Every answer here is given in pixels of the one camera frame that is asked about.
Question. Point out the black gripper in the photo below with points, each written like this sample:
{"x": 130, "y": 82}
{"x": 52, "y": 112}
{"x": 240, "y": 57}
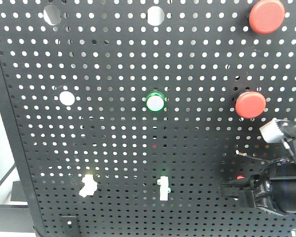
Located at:
{"x": 274, "y": 190}

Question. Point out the lower red mushroom button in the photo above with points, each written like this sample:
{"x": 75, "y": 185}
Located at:
{"x": 250, "y": 104}

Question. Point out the red mushroom button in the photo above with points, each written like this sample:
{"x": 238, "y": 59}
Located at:
{"x": 250, "y": 104}
{"x": 266, "y": 16}

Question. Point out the green round push button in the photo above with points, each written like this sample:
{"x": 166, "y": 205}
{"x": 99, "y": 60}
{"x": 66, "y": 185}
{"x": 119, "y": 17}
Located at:
{"x": 155, "y": 101}

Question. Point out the black perforated pegboard panel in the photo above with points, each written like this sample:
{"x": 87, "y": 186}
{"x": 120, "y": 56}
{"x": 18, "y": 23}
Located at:
{"x": 74, "y": 76}

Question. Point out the upper red mushroom button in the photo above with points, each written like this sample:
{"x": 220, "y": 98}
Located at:
{"x": 266, "y": 16}

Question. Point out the black box on desk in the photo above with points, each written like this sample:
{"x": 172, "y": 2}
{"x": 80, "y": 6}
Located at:
{"x": 17, "y": 192}

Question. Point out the white standing desk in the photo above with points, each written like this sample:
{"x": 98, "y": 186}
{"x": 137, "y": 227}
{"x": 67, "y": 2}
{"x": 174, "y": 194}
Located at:
{"x": 16, "y": 217}

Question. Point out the white green toggle switch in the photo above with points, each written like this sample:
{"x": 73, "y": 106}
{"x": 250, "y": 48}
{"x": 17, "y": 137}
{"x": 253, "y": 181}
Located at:
{"x": 164, "y": 189}

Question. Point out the yellow toggle switch lower left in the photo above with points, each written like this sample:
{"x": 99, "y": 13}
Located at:
{"x": 90, "y": 186}

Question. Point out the left black clamp bracket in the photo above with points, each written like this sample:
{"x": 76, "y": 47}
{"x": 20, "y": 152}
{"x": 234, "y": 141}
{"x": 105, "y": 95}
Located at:
{"x": 70, "y": 226}

